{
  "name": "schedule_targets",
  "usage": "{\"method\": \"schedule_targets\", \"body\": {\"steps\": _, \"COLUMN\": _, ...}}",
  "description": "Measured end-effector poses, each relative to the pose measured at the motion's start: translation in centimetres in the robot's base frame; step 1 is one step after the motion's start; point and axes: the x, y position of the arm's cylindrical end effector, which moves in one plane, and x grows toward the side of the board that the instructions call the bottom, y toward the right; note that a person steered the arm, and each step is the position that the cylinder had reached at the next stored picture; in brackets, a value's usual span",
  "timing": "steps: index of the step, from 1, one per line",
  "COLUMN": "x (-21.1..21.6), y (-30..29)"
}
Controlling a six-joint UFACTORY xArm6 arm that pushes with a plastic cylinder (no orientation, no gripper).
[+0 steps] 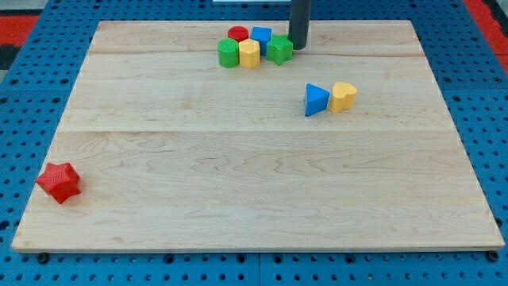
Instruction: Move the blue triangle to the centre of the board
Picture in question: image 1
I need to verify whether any red cylinder block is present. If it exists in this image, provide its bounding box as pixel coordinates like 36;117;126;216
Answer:
227;25;249;42

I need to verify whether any blue triangle block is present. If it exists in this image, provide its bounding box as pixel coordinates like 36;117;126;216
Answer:
304;83;330;117

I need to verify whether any red star block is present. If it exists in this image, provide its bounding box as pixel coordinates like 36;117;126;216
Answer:
36;163;81;204

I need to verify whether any wooden board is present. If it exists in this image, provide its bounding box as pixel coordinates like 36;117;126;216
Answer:
12;20;505;253

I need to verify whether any green star block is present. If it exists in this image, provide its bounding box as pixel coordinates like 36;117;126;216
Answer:
266;34;293;65

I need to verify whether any blue cube block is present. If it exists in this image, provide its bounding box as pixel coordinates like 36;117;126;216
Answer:
250;26;272;56

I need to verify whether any yellow hexagon block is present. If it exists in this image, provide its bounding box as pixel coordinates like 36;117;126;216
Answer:
239;39;260;68

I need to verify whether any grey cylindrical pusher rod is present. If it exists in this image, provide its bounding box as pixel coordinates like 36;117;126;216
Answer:
288;0;312;50

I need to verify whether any green cylinder block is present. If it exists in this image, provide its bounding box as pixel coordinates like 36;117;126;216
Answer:
217;38;240;68

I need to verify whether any yellow heart block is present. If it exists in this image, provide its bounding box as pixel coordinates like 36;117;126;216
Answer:
329;82;357;113

